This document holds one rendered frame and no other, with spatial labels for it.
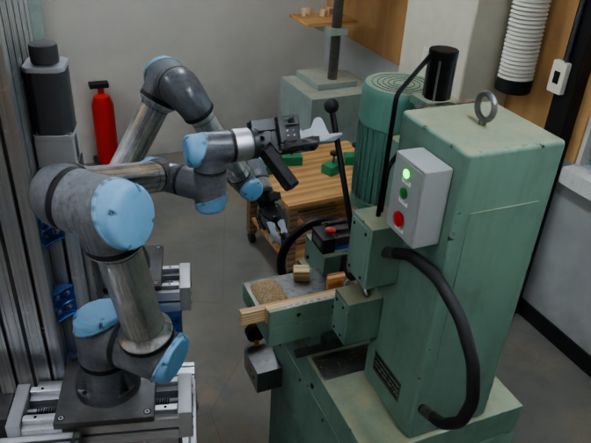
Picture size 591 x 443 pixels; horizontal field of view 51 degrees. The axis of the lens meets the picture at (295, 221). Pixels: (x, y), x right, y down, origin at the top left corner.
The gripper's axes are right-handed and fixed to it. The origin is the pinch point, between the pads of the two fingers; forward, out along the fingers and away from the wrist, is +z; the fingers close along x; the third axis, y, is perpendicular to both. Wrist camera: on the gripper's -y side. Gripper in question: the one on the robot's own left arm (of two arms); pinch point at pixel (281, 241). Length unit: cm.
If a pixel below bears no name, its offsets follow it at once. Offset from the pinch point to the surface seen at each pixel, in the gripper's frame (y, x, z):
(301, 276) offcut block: -20.2, 5.6, 21.1
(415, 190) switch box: -89, 7, 35
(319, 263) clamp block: -19.1, -1.6, 17.8
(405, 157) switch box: -90, 6, 29
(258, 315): -27.4, 23.1, 31.8
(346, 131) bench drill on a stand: 112, -107, -117
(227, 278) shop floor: 122, -11, -40
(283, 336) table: -24.0, 17.2, 37.7
